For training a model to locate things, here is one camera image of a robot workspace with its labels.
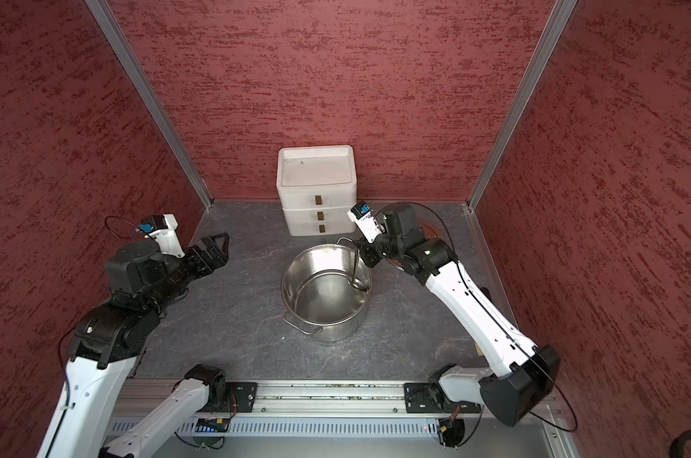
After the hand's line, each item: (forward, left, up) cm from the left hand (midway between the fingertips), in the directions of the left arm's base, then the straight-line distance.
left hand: (213, 248), depth 63 cm
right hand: (+7, -33, -7) cm, 35 cm away
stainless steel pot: (+7, -23, -34) cm, 42 cm away
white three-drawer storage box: (+33, -20, -10) cm, 40 cm away
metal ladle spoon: (+8, -35, -27) cm, 45 cm away
